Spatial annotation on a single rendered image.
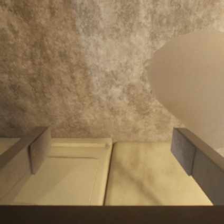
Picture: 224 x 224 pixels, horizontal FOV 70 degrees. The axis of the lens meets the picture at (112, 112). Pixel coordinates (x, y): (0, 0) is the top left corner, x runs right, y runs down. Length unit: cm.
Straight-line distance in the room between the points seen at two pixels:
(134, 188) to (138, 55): 69
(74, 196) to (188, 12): 101
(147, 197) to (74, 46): 84
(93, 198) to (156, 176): 37
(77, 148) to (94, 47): 71
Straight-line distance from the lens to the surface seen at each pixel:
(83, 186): 102
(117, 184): 99
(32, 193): 113
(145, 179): 100
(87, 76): 88
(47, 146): 17
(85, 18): 79
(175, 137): 17
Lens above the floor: 76
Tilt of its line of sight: 50 degrees down
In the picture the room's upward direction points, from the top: 169 degrees counter-clockwise
